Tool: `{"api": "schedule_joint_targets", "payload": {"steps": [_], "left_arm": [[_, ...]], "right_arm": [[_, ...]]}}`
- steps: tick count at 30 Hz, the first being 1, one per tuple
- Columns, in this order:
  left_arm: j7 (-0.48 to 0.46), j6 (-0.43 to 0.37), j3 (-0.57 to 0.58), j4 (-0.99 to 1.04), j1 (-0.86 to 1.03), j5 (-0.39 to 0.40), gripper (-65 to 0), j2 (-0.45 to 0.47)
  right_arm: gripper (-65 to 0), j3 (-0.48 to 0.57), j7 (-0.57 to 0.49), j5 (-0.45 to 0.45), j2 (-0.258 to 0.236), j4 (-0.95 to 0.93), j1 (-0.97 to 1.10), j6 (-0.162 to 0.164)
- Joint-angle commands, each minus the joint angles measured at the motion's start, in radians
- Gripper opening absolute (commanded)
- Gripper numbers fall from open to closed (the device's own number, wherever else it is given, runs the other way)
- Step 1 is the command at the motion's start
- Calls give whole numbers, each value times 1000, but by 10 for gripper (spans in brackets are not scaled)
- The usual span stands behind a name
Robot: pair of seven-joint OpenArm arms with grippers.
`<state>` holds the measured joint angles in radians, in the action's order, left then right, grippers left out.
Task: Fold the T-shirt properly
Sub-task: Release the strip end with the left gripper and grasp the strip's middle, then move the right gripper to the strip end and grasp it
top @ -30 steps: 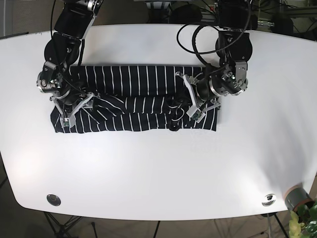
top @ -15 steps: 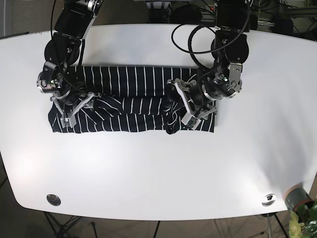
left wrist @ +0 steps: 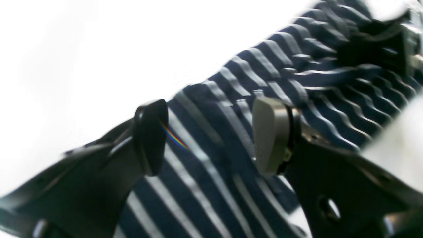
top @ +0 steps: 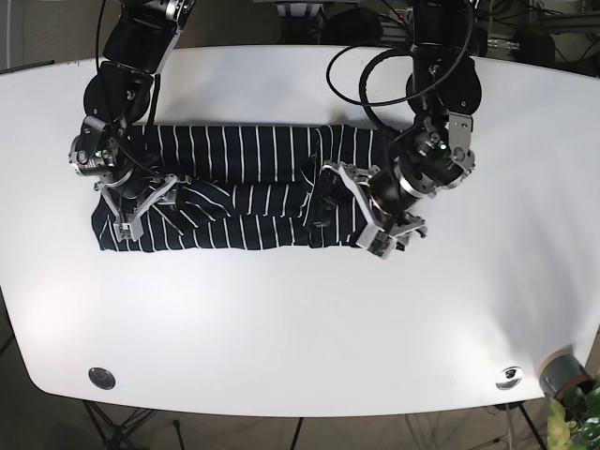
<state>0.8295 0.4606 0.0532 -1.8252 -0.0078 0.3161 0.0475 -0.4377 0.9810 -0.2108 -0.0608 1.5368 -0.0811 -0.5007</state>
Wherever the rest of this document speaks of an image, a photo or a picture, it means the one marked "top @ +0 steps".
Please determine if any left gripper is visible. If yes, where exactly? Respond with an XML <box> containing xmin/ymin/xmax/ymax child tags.
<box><xmin>319</xmin><ymin>117</ymin><xmax>475</xmax><ymax>256</ymax></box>

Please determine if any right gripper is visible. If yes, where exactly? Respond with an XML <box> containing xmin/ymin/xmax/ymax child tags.
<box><xmin>70</xmin><ymin>141</ymin><xmax>192</xmax><ymax>243</ymax></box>

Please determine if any black white striped T-shirt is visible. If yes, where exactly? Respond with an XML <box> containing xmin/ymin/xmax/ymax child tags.
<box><xmin>98</xmin><ymin>125</ymin><xmax>385</xmax><ymax>253</ymax></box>

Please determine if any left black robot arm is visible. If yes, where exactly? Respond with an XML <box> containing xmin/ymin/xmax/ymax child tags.
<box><xmin>305</xmin><ymin>1</ymin><xmax>482</xmax><ymax>259</ymax></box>

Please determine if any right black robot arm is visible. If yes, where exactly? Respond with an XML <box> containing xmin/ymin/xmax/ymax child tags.
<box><xmin>68</xmin><ymin>1</ymin><xmax>194</xmax><ymax>243</ymax></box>

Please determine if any right metal table grommet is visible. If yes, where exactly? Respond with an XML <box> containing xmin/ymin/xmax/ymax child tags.
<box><xmin>495</xmin><ymin>366</ymin><xmax>523</xmax><ymax>391</ymax></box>

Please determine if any metal table grommet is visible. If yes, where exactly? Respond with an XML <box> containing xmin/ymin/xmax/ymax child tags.
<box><xmin>495</xmin><ymin>366</ymin><xmax>523</xmax><ymax>391</ymax></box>
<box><xmin>88</xmin><ymin>367</ymin><xmax>116</xmax><ymax>390</ymax></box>

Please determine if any left metal table grommet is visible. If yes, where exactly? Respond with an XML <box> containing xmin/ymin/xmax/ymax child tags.
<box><xmin>88</xmin><ymin>367</ymin><xmax>116</xmax><ymax>390</ymax></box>

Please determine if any grey plant pot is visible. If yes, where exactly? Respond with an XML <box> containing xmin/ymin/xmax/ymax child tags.
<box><xmin>536</xmin><ymin>348</ymin><xmax>595</xmax><ymax>400</ymax></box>

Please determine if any green plant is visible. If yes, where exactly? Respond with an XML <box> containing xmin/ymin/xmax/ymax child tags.
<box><xmin>547</xmin><ymin>379</ymin><xmax>599</xmax><ymax>450</ymax></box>

